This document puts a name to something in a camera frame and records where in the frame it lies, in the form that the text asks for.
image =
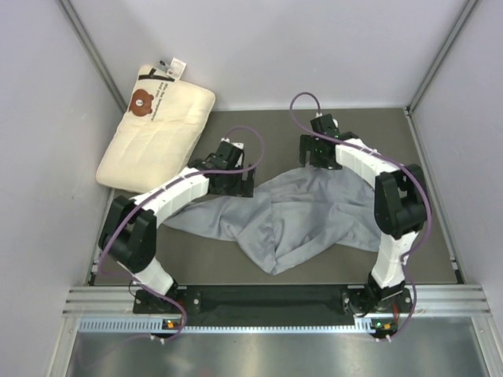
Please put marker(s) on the grey fabric pillowcase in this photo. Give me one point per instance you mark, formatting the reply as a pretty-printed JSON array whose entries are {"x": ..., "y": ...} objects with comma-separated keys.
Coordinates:
[{"x": 289, "y": 219}]

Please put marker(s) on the right rear aluminium post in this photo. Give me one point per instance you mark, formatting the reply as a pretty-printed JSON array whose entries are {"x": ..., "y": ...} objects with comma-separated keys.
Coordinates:
[{"x": 446, "y": 46}]

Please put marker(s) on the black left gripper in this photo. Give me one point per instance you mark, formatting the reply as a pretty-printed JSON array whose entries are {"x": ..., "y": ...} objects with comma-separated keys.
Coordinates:
[{"x": 242, "y": 188}]

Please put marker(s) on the left rear aluminium post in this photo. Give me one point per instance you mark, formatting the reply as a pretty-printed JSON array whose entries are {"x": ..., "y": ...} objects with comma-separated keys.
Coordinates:
[{"x": 92, "y": 51}]

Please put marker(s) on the white pillow care tag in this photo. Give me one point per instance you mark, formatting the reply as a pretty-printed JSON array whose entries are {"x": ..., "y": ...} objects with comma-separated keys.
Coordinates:
[{"x": 173, "y": 69}]

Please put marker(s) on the aluminium front frame rail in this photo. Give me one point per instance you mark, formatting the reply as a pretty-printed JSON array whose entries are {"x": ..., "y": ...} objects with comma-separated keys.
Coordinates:
[{"x": 433, "y": 300}]

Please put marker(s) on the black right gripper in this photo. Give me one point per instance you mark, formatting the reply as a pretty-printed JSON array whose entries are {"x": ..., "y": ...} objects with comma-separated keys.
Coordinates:
[{"x": 308, "y": 143}]

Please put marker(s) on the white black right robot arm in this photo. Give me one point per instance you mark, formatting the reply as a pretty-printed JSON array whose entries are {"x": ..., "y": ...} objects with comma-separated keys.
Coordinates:
[{"x": 399, "y": 206}]

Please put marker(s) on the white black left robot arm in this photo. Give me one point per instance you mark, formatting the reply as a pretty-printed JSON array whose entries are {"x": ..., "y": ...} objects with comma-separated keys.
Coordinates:
[{"x": 129, "y": 235}]

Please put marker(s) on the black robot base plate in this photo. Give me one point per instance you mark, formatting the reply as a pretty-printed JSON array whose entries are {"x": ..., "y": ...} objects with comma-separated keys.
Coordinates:
[{"x": 337, "y": 298}]

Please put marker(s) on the aluminium post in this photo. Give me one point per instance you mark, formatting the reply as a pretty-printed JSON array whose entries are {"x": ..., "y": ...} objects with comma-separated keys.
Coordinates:
[
  {"x": 446, "y": 46},
  {"x": 92, "y": 51}
]

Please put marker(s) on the slotted grey cable duct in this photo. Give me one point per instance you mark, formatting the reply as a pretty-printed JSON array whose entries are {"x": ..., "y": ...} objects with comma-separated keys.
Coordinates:
[{"x": 159, "y": 325}]

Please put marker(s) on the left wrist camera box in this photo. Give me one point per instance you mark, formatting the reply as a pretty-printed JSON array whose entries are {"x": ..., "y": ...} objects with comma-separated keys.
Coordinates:
[{"x": 229, "y": 155}]

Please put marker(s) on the cream bear print pillow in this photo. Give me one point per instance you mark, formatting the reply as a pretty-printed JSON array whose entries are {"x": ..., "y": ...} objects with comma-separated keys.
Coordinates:
[{"x": 157, "y": 133}]

